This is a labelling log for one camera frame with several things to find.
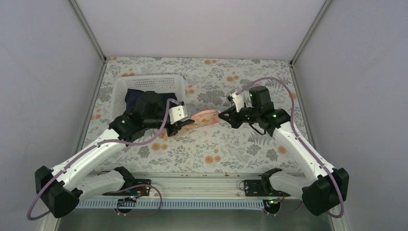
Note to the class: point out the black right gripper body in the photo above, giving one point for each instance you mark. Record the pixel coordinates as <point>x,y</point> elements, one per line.
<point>238,122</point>

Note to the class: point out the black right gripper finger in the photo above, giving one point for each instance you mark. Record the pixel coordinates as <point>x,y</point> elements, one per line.
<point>230,119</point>
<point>229,111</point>

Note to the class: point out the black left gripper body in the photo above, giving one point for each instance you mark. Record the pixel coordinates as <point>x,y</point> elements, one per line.
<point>151,121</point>

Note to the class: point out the pink floral mesh laundry bag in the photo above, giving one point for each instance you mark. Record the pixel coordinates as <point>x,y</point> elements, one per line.
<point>202,119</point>

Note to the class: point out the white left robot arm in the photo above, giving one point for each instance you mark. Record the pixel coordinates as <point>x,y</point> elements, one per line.
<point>62,187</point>

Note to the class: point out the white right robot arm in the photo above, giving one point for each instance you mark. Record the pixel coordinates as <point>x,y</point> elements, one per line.
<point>323,186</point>

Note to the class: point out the navy blue bra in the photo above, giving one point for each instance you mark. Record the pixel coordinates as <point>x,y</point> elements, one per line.
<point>146,103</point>

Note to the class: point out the white plastic laundry basket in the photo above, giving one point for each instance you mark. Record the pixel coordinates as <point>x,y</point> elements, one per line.
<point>159,83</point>

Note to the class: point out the floral patterned tablecloth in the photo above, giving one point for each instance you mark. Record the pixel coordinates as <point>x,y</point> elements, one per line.
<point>210,145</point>

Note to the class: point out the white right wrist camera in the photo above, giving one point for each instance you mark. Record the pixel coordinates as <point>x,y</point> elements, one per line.
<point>236,100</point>

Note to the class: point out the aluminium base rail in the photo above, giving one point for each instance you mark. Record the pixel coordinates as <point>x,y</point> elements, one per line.
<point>199,186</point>

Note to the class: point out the white slotted cable duct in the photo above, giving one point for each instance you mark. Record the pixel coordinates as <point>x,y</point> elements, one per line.
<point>246,204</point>

